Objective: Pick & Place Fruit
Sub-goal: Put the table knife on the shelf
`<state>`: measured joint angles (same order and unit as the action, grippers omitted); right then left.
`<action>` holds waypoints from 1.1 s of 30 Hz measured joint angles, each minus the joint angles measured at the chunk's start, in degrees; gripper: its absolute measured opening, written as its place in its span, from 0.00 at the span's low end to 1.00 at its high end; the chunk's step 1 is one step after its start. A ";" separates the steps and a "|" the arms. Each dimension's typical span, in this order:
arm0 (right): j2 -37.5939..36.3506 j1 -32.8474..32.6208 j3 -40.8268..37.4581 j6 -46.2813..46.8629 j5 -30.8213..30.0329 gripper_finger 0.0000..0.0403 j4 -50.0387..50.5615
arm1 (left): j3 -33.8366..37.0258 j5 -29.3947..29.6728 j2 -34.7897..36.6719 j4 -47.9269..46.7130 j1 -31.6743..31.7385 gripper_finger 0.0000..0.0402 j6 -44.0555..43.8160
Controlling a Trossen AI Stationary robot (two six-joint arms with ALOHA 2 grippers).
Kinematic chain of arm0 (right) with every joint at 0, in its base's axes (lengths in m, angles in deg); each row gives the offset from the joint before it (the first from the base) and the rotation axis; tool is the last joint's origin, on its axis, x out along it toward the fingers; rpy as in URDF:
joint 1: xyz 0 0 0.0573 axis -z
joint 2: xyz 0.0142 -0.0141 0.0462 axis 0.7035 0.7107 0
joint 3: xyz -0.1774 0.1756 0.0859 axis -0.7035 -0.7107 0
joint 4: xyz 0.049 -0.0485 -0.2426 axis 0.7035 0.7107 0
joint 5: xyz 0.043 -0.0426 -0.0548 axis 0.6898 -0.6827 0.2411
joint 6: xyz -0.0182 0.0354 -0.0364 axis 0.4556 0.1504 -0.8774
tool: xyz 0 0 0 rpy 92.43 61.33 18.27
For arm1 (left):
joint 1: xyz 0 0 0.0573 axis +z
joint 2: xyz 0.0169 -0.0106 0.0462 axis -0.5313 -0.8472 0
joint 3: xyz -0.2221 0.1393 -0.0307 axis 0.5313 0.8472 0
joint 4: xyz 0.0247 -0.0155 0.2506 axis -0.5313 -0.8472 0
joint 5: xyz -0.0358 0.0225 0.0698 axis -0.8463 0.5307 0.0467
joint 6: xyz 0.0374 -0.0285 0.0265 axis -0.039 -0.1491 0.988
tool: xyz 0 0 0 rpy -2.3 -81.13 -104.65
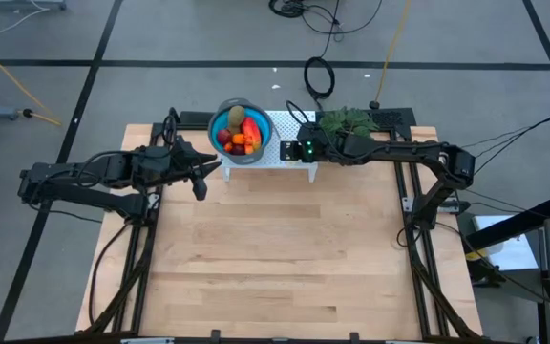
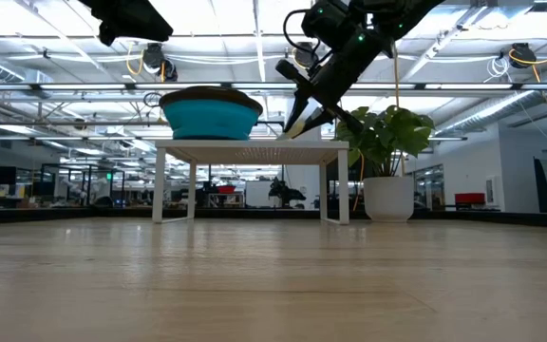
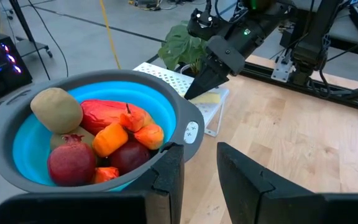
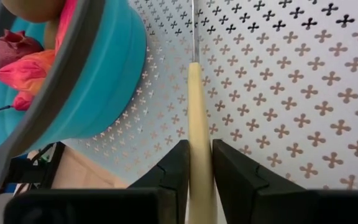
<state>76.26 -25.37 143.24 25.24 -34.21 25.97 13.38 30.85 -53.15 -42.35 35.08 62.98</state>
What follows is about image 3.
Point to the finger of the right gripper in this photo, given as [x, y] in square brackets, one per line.
[208, 79]

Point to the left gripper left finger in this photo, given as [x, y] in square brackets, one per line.
[169, 174]

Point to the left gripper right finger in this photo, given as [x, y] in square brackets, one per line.
[241, 183]

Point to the blue bowl with grey rim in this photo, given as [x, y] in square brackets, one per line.
[179, 109]

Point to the small orange toy pear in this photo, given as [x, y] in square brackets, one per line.
[150, 137]
[132, 121]

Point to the dark red toy pomegranate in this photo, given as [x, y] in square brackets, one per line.
[129, 157]

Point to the small orange-red toy fruit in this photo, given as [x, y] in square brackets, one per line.
[106, 174]

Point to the orange toy tangerine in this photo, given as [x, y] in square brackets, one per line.
[109, 140]

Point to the red yellow toy mango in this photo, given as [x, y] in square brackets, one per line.
[101, 112]

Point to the dark red plum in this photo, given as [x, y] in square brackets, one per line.
[71, 163]

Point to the brown toy kiwi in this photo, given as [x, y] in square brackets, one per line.
[56, 109]

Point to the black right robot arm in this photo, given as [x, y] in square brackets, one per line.
[278, 12]

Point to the white perforated metal rack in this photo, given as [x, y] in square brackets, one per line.
[172, 81]

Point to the green plant in white pot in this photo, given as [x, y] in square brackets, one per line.
[179, 46]

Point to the dark grey desk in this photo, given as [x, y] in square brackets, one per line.
[346, 31]

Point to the black pole stand with wheels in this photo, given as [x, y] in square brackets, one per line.
[31, 46]

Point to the black aluminium table frame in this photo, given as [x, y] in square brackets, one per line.
[259, 73]

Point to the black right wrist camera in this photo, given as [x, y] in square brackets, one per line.
[202, 23]

